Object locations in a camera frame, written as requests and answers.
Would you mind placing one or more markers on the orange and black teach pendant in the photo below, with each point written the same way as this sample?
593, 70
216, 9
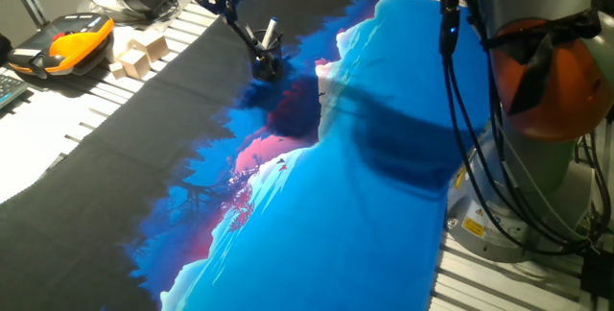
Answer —
77, 42

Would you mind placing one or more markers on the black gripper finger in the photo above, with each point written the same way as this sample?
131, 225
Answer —
232, 11
207, 0

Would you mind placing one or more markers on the landscape print cloth mat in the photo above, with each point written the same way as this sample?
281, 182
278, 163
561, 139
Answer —
336, 205

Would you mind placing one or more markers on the silver and orange robot arm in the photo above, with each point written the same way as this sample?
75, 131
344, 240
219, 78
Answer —
551, 85

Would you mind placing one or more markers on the small wooden block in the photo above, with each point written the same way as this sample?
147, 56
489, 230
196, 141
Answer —
116, 70

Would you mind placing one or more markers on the black ribbon tie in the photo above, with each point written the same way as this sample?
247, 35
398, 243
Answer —
537, 47

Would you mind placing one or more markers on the black mesh pen holder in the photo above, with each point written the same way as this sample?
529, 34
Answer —
266, 68

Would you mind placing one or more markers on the black computer keyboard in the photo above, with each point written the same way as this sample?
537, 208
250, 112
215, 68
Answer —
9, 90

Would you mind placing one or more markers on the white marker pen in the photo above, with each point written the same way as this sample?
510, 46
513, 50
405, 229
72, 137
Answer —
270, 30

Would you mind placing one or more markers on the pale wooden block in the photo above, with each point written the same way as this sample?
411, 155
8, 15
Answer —
122, 42

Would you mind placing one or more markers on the medium wooden cube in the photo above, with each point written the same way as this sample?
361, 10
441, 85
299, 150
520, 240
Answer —
134, 64

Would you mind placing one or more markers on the dark slim pen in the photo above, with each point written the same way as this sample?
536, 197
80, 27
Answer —
242, 32

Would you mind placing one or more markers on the pale wooden blocks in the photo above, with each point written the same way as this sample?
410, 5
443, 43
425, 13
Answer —
151, 44

